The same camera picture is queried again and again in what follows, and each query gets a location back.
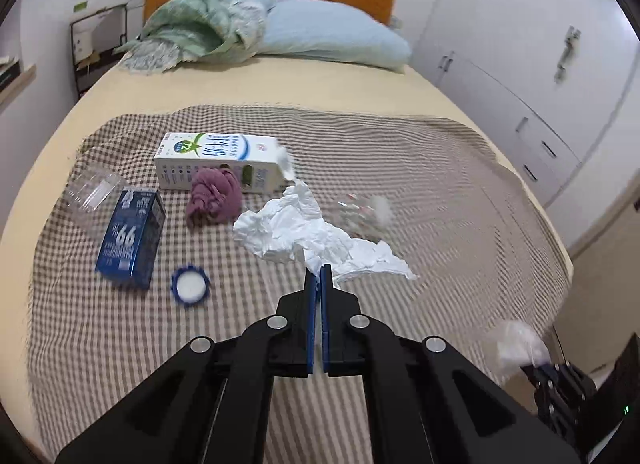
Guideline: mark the maroon crumpled cloth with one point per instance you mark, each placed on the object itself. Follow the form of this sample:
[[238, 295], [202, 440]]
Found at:
[[215, 199]]

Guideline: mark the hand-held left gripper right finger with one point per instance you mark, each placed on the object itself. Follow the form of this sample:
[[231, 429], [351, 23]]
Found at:
[[327, 334]]

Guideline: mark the wooden wall shelf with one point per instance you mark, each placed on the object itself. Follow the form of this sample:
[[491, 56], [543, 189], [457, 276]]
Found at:
[[20, 83]]

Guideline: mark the green floral quilt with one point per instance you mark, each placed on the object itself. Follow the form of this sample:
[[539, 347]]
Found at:
[[200, 19]]

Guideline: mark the small clear crumpled wrapper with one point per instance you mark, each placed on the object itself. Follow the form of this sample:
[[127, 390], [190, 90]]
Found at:
[[365, 214]]

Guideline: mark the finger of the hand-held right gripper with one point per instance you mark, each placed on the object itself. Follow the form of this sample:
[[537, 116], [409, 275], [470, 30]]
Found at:
[[560, 394]]

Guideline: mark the white paper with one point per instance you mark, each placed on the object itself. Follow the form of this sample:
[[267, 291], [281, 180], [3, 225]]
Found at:
[[290, 234]]

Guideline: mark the blue carton box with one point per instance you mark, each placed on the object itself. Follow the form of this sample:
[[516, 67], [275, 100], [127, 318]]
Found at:
[[130, 244]]

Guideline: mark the white wardrobe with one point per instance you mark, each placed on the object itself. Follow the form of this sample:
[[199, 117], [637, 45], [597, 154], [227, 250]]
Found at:
[[525, 44]]

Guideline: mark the clear plastic cup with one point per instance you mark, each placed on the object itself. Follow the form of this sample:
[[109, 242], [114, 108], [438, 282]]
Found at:
[[90, 194]]

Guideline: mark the white tissue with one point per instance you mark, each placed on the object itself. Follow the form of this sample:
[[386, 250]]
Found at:
[[515, 349]]

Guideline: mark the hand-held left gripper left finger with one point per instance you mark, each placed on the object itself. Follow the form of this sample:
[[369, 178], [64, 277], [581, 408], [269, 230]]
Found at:
[[311, 334]]

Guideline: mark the white milk carton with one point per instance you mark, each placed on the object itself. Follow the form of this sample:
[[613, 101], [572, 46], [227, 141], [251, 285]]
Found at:
[[215, 149]]

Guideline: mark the blue rimmed white cap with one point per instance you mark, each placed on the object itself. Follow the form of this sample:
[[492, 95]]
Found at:
[[190, 286]]

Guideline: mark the small green box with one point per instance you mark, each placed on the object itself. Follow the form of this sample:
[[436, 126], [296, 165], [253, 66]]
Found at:
[[80, 6]]

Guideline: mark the white jar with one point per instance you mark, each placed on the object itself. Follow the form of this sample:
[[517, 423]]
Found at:
[[82, 44]]

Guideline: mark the bed with beige sheet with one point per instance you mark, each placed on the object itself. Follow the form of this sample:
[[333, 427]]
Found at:
[[325, 86]]

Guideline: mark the light blue pillow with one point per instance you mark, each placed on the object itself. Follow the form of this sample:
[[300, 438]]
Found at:
[[330, 34]]

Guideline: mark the black metal bedside rack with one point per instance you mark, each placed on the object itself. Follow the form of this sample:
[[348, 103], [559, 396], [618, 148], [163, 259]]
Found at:
[[73, 69]]

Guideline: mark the brown checkered blanket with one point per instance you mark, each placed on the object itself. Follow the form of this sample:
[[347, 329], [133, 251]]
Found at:
[[425, 169]]

